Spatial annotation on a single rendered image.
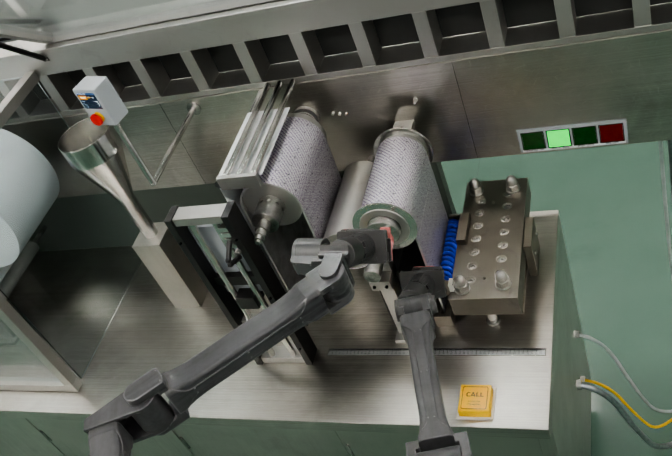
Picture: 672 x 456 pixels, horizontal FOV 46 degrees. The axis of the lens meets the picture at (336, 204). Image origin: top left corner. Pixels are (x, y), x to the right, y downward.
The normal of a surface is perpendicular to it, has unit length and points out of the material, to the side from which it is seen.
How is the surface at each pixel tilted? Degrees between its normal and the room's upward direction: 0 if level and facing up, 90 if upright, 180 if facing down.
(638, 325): 0
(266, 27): 90
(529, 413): 0
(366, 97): 90
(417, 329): 7
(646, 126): 90
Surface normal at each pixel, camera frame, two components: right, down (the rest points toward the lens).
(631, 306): -0.32, -0.71
